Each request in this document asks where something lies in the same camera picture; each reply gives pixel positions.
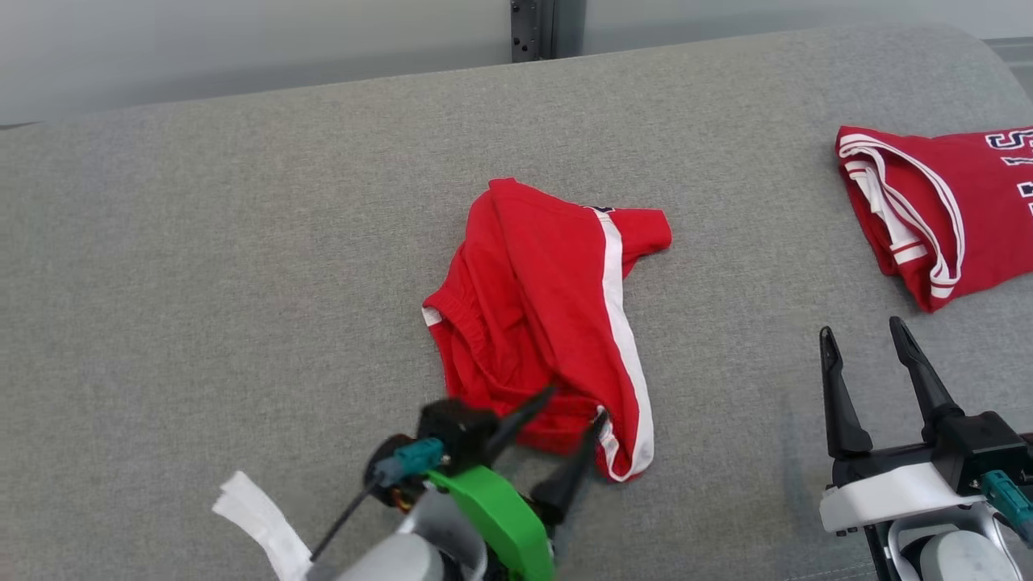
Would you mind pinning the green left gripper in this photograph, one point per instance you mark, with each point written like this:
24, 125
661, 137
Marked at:
504, 524

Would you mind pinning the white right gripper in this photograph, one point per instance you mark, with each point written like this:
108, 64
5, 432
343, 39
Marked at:
896, 496

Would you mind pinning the red shorts with white stripe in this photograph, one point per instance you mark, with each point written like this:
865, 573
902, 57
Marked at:
549, 307

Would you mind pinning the red jersey with black print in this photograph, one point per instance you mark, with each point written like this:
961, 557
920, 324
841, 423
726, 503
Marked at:
968, 218

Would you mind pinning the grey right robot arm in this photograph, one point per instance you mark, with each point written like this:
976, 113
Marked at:
960, 562

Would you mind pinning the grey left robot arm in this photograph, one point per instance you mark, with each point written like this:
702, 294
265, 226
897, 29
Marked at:
395, 562

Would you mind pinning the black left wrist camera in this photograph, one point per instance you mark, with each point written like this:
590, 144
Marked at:
456, 426

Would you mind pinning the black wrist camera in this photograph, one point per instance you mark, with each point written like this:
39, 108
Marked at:
984, 444
456, 426

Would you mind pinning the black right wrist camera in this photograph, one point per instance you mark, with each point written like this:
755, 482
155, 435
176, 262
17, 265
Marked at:
984, 444

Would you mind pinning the dark grey hinge bracket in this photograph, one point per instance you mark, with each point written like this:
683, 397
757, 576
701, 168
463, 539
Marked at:
526, 32

